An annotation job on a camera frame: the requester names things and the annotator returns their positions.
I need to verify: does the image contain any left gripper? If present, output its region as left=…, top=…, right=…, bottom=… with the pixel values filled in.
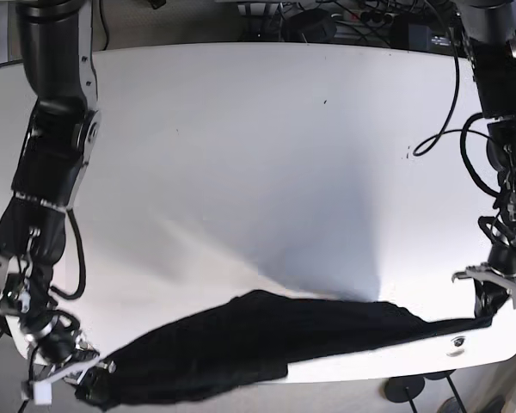
left=451, top=233, right=516, bottom=317

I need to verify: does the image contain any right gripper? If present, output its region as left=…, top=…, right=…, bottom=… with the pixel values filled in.
left=0, top=274, right=116, bottom=387

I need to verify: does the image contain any black graphic print T-shirt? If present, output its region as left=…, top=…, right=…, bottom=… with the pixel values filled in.
left=75, top=290, right=492, bottom=411

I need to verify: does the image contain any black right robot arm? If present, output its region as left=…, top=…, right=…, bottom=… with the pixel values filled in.
left=0, top=1, right=101, bottom=385

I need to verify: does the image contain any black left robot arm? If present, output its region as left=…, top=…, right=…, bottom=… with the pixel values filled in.
left=452, top=1, right=516, bottom=317

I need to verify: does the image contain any right chrome table grommet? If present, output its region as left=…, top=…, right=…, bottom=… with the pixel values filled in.
left=446, top=336, right=466, bottom=357

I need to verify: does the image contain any grey sneaker shoe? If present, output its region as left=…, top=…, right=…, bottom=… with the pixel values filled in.
left=437, top=396, right=468, bottom=413

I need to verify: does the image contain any black round stand base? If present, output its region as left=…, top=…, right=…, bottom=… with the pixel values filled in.
left=383, top=375, right=425, bottom=404

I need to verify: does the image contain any black electronics box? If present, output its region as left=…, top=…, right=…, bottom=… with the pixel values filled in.
left=389, top=15, right=452, bottom=52

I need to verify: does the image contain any black power adapter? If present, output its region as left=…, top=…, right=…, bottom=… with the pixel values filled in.
left=281, top=9, right=337, bottom=43

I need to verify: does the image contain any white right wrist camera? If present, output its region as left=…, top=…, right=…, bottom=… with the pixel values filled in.
left=21, top=380, right=52, bottom=406

